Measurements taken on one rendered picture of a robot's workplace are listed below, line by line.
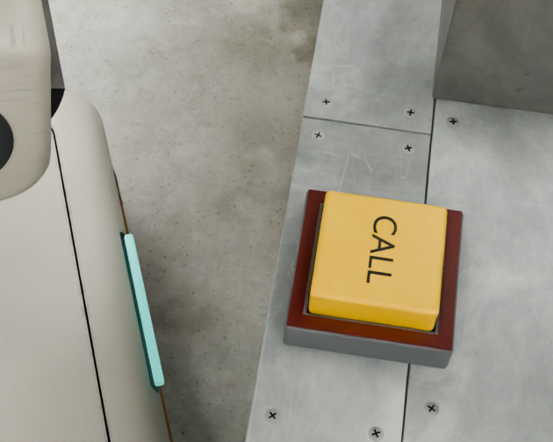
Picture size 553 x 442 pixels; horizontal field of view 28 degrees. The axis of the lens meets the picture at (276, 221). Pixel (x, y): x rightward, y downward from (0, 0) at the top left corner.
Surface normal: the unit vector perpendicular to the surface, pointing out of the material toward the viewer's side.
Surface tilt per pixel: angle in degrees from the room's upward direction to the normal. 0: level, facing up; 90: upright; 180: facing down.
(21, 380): 0
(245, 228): 0
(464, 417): 0
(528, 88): 90
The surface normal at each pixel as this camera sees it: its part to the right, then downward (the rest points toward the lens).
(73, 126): 0.31, -0.56
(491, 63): -0.15, 0.83
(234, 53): 0.03, -0.53
